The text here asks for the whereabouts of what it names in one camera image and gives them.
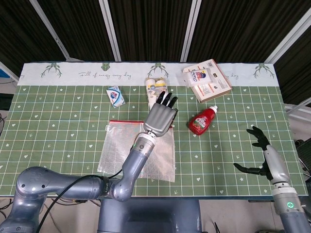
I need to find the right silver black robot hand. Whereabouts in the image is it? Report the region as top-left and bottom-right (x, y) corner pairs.
(233, 126), (292, 187)

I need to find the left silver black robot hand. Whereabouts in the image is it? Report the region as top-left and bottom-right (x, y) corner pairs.
(143, 91), (179, 137)

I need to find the clear mesh zipper pouch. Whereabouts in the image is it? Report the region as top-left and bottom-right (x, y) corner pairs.
(97, 120), (176, 183)

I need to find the small blue white packet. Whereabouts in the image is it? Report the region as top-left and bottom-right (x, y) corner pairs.
(105, 85), (127, 109)

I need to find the plastic wrapped roll pack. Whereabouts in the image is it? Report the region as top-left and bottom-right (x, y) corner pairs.
(145, 76), (170, 113)

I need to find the red ketchup bottle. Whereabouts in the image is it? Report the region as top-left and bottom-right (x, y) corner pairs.
(188, 105), (218, 135)

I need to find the white plastic wrapped packet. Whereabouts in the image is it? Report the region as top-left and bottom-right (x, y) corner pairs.
(178, 67), (214, 88)

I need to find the grey robot torso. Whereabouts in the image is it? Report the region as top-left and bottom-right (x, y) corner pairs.
(96, 198), (203, 233)

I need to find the green grid tablecloth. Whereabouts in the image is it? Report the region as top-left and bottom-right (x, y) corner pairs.
(0, 62), (308, 198)

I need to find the white partition post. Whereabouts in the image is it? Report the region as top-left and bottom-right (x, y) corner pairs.
(98, 0), (122, 62)
(179, 0), (203, 62)
(264, 9), (311, 64)
(29, 0), (72, 62)

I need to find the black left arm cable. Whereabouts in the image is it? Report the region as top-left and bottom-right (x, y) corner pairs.
(35, 169), (125, 233)

